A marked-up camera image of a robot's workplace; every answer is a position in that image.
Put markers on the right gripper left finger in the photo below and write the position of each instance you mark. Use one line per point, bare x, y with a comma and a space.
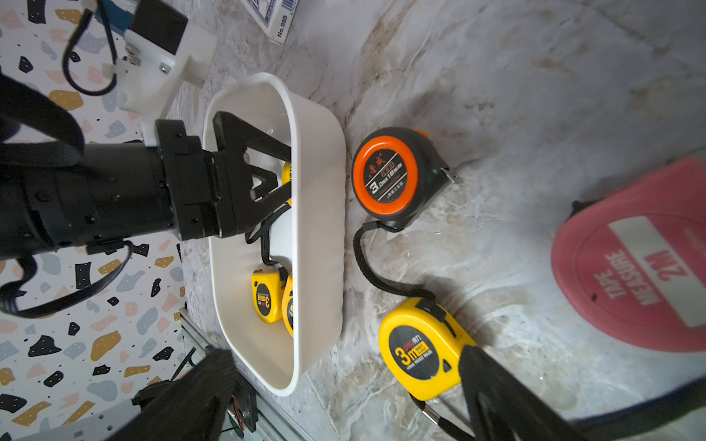
191, 408

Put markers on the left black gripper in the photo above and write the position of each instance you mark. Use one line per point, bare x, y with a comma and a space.
118, 191

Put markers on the white plastic storage box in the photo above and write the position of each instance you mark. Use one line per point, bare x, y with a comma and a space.
309, 238

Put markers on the yellow tape measure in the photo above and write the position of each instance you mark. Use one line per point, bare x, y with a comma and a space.
286, 175
287, 306
267, 293
421, 344

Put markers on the black orange tape measure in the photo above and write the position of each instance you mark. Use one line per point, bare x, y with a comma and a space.
396, 173

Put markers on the pink tape measure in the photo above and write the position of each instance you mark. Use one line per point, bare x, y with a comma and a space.
633, 263

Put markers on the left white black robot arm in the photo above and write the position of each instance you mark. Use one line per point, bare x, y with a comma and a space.
36, 132

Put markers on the playing card box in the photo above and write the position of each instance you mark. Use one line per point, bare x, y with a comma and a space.
274, 17

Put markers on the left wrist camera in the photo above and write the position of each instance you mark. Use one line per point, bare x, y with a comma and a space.
164, 49

